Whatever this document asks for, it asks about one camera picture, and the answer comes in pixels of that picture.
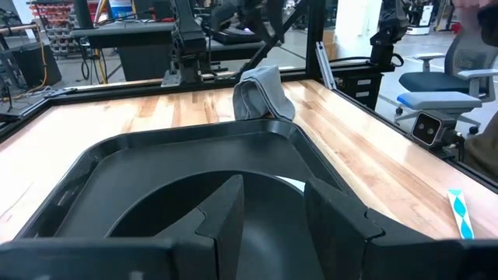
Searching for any black plastic tray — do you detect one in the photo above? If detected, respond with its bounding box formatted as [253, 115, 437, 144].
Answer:
[14, 118, 353, 250]

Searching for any shelf with red bins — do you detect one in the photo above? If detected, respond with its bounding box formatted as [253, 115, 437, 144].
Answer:
[29, 0, 77, 58]

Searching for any grey cloth napkin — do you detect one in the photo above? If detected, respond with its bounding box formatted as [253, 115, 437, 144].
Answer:
[232, 65, 296, 122]

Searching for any black bowl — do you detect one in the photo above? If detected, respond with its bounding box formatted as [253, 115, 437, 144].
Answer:
[104, 170, 326, 280]

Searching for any black drawer cabinet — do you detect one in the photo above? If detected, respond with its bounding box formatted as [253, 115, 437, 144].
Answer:
[335, 69, 390, 111]

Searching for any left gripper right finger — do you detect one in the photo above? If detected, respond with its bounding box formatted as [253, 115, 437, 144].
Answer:
[303, 177, 429, 280]

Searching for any black aluminium table frame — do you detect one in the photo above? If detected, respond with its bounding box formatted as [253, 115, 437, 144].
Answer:
[0, 0, 498, 195]

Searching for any person's hand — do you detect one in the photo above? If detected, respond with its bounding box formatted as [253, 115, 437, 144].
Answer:
[452, 0, 498, 9]

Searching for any knife with patterned teal handle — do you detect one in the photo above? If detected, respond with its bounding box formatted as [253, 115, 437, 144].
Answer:
[447, 188, 475, 240]

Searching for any table-level camera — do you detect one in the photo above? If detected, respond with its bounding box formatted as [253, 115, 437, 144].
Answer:
[411, 110, 466, 156]

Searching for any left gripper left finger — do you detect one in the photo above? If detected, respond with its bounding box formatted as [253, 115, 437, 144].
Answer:
[154, 173, 246, 280]

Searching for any yellow cable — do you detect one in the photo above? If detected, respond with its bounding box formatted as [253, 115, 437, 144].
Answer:
[93, 0, 109, 85]

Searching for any dark grey desk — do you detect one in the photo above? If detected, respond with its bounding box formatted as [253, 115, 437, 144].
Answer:
[71, 21, 269, 82]

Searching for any grey office chair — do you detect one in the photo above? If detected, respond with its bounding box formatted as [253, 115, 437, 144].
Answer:
[396, 33, 498, 125]

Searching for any black equipment case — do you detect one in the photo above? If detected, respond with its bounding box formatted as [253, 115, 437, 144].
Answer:
[11, 44, 63, 89]

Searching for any silver aluminium bar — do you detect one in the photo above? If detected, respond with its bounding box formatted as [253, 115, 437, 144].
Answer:
[314, 40, 338, 91]

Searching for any blue padded chair seat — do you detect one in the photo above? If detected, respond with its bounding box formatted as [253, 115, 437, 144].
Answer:
[395, 91, 483, 135]

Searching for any person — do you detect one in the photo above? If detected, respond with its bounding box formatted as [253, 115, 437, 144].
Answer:
[464, 111, 498, 182]

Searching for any white machine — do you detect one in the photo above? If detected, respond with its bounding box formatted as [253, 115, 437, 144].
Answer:
[406, 3, 435, 37]

